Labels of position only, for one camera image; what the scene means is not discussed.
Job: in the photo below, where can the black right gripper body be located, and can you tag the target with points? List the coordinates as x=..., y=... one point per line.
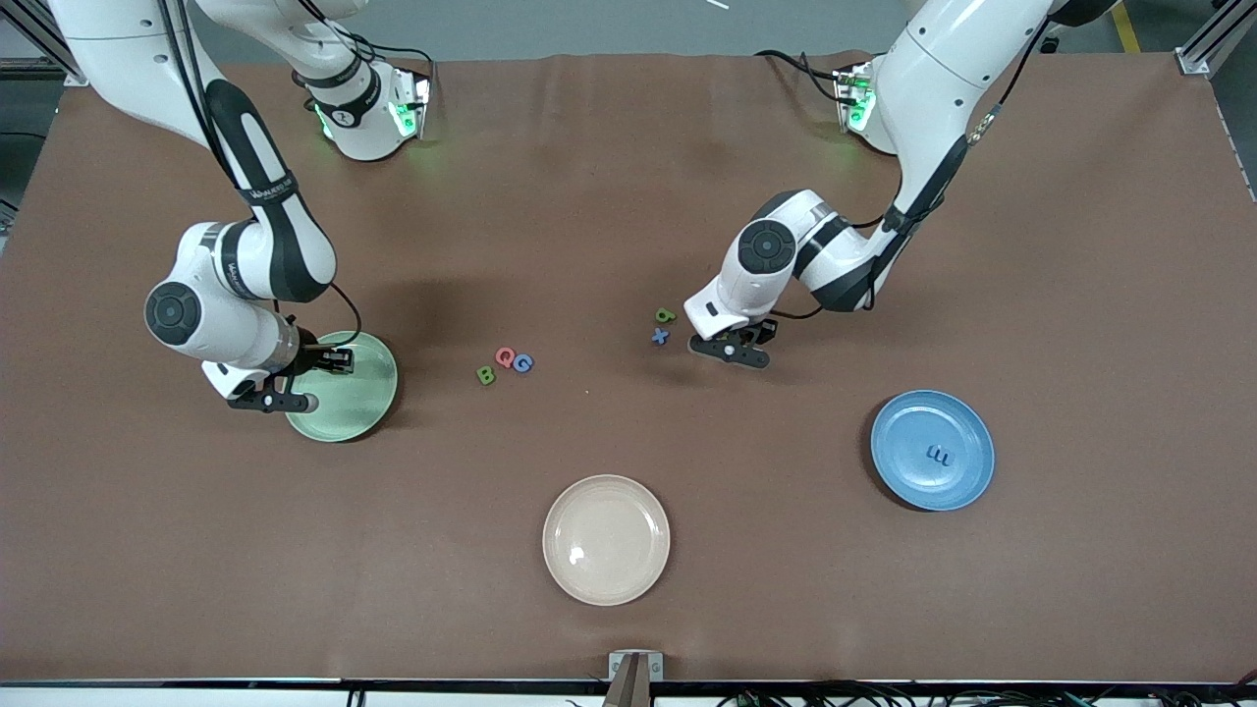
x=308, y=352

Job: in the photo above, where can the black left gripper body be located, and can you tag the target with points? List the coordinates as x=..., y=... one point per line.
x=763, y=331

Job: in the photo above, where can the red letter Q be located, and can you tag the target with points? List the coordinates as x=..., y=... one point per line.
x=505, y=356

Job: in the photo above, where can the blue letter G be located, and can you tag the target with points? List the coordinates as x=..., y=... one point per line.
x=522, y=363

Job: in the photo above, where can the blue lowercase letter m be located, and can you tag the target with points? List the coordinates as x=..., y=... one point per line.
x=940, y=455

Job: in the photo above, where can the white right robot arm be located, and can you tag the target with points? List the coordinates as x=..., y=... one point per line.
x=211, y=334

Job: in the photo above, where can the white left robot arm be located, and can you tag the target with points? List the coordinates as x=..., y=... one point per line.
x=943, y=79

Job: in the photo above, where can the green plate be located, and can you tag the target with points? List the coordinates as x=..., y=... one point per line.
x=363, y=407

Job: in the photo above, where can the brown table mat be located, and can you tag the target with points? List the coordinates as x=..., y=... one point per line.
x=609, y=196

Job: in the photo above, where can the blue plate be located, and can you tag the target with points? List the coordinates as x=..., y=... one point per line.
x=913, y=471

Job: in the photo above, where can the beige plate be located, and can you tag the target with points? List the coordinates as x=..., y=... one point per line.
x=606, y=540

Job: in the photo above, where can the white office chair base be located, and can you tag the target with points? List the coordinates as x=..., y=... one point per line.
x=1051, y=45

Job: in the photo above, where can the grey metal mount bracket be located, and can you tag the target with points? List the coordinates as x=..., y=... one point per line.
x=616, y=660

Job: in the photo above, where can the tan camera mast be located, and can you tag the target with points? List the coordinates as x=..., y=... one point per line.
x=633, y=687

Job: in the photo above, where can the aluminium frame profile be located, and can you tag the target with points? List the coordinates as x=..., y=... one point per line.
x=44, y=37
x=1208, y=44

